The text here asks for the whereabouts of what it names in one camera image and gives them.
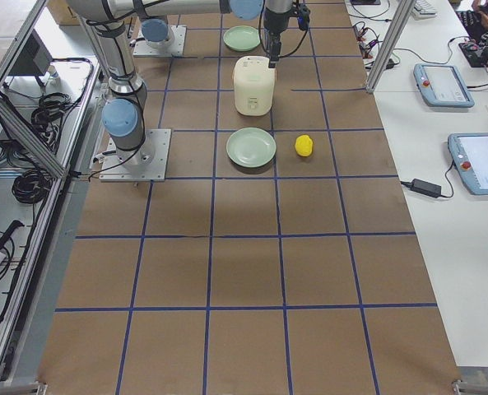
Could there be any far green plate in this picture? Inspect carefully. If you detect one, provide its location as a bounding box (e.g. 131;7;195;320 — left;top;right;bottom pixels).
223;26;260;52

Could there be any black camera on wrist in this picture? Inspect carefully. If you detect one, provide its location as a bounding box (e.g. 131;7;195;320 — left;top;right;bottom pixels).
297;4;310;31

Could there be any near mounting base plate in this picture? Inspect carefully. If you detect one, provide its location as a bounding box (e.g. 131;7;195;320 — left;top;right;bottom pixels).
97;128;172;182

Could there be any green plate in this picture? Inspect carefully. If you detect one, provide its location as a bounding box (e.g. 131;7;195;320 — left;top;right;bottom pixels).
223;26;260;52
226;128;277;168

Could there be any yellow toy fruit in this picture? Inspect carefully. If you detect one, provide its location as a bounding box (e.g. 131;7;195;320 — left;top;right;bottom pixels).
295;134;314;157

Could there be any near green plate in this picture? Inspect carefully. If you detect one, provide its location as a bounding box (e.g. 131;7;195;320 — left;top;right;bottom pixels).
226;128;277;168

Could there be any black power adapter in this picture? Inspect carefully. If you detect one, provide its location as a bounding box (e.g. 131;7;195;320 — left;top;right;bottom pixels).
410;179;442;198

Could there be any black box on left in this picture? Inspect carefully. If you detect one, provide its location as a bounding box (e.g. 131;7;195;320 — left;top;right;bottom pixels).
9;30;53;77

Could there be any far blue teach pendant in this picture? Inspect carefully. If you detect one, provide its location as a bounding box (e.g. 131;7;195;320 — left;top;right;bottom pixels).
413;63;475;109

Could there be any near blue teach pendant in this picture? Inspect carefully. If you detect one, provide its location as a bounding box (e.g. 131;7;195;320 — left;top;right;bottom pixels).
448;132;488;195

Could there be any cream white rice cooker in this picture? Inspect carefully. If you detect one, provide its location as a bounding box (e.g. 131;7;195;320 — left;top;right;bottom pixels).
233;56;277;116

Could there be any brown grid table mat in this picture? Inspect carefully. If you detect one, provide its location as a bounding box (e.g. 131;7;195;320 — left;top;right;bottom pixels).
39;1;458;394

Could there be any black cable coil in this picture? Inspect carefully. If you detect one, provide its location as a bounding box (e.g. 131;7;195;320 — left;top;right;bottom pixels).
12;168;53;206

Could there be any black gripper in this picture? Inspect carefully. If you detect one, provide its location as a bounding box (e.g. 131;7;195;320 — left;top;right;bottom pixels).
263;7;290;68

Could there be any far mounting base plate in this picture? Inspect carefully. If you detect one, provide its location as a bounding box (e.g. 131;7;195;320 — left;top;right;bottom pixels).
133;25;187;58

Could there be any aluminium frame post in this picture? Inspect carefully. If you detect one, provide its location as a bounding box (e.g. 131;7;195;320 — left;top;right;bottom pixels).
365;0;415;94

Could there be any mounting base plate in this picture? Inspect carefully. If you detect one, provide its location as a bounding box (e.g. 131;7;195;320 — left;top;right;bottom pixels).
97;128;172;182
133;25;187;58

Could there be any blue teach pendant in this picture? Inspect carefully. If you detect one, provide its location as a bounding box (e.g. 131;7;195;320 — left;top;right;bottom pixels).
413;63;475;109
448;132;488;195

